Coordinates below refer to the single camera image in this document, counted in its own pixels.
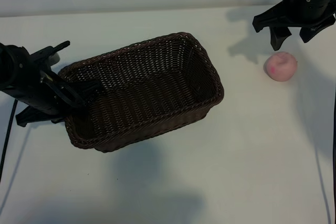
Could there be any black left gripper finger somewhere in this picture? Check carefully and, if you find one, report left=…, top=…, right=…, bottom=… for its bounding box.
left=75, top=80, right=105, bottom=102

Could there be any pink peach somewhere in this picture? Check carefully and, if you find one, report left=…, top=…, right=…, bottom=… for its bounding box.
left=263, top=52, right=298, bottom=82

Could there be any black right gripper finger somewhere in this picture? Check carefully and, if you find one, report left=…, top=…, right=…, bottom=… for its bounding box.
left=268, top=25, right=292, bottom=51
left=299, top=22, right=333, bottom=44

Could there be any black flat ribbon cable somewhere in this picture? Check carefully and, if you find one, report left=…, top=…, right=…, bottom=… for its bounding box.
left=39, top=70, right=86, bottom=109

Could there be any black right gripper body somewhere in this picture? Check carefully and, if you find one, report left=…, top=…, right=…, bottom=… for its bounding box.
left=252, top=0, right=336, bottom=33

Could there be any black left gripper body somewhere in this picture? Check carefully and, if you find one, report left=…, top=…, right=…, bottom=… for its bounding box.
left=15, top=40, right=85, bottom=127

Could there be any dark brown woven basket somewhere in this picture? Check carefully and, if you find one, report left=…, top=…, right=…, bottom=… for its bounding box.
left=57, top=31, right=225, bottom=153

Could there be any black round cable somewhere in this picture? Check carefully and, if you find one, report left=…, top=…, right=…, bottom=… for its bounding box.
left=331, top=98, right=336, bottom=224
left=0, top=99, right=18, bottom=183

